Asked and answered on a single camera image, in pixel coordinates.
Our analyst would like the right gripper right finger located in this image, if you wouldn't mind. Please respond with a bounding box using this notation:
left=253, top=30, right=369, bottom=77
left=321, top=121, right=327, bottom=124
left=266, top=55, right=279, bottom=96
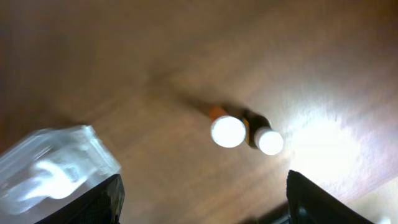
left=286, top=170, right=373, bottom=224

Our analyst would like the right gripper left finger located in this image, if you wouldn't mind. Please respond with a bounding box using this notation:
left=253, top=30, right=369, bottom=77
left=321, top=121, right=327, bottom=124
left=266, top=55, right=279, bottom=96
left=37, top=174, right=125, bottom=224

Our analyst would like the white clear cap spray bottle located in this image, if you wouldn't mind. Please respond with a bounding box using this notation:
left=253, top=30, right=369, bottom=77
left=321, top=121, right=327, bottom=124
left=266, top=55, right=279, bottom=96
left=1, top=125, right=121, bottom=223

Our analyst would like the dark brown white cap bottle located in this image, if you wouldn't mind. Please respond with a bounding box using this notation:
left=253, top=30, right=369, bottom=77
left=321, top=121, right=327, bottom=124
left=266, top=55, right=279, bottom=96
left=243, top=109, right=284, bottom=156

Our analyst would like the orange white cap bottle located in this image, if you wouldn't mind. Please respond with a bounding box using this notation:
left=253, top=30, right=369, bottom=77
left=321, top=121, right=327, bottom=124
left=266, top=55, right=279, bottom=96
left=209, top=106, right=246, bottom=148

